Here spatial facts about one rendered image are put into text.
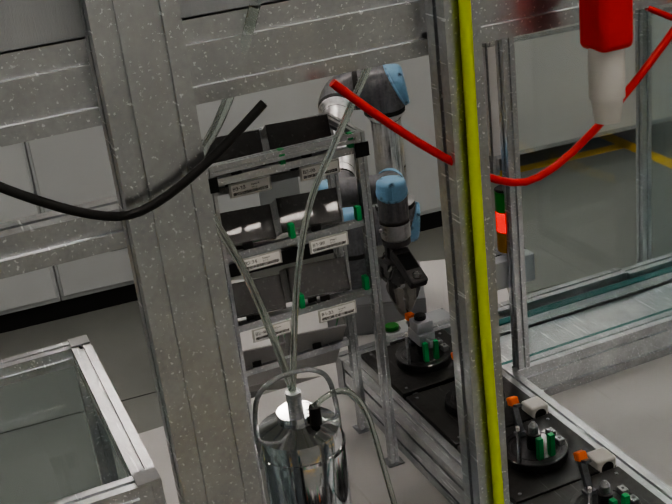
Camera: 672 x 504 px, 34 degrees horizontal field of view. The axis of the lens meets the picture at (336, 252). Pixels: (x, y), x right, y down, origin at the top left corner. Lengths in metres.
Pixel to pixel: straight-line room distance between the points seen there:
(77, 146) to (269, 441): 3.87
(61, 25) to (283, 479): 0.82
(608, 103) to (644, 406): 1.52
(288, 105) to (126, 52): 4.50
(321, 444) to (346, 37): 0.67
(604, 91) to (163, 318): 0.57
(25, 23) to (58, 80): 0.07
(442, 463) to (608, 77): 1.27
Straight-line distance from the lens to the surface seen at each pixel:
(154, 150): 1.13
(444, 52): 1.24
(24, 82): 1.13
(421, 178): 5.96
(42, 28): 1.12
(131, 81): 1.11
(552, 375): 2.75
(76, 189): 5.46
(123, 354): 5.20
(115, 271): 5.63
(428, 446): 2.43
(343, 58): 1.23
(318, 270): 2.34
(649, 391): 2.80
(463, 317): 1.35
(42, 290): 5.62
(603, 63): 1.30
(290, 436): 1.65
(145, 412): 4.68
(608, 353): 2.83
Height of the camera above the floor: 2.29
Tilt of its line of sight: 23 degrees down
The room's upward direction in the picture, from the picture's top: 7 degrees counter-clockwise
